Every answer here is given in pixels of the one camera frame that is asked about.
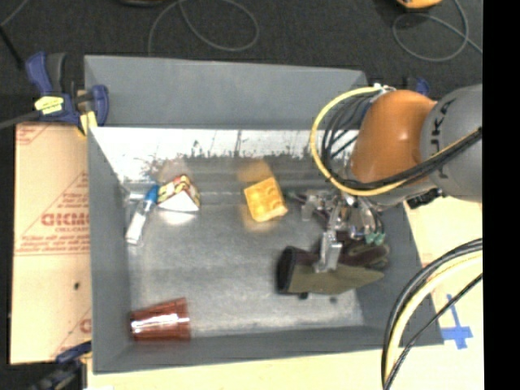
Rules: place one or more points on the colourful triangular box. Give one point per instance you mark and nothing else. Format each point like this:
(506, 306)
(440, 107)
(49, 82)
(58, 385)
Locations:
(178, 195)

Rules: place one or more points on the brown cardboard board, red print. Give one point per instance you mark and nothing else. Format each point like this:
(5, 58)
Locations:
(48, 217)

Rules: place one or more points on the yellow toy brick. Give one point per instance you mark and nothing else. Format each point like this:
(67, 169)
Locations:
(265, 199)

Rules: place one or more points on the grey metal bin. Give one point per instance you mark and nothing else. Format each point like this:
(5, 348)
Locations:
(227, 258)

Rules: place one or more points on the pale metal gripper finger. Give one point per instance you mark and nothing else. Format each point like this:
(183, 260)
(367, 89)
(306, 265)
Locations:
(312, 206)
(328, 254)

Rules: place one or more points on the clear bottle with blue cap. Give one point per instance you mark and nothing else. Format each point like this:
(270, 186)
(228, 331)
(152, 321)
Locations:
(140, 215)

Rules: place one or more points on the red-brown plastic cup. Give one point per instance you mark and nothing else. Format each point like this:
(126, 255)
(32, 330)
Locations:
(160, 321)

